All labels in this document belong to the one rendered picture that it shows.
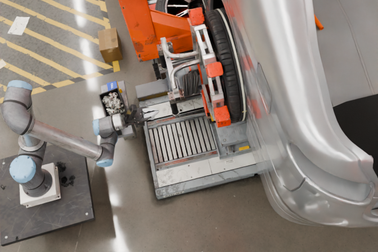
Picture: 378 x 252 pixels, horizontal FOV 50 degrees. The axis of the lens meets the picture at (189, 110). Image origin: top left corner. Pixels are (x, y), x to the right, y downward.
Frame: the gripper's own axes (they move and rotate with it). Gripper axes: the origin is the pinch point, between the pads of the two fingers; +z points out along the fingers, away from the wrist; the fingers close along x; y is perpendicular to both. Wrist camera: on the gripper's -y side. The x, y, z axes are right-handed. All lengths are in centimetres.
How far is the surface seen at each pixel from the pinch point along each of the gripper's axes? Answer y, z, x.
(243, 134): 61, 52, -1
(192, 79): -21.4, 22.6, -0.6
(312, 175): -61, 51, 76
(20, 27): 83, -114, -174
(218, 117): -5.4, 31.8, 16.1
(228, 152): 66, 39, 7
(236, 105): -10.6, 42.1, 14.6
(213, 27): -34, 40, -21
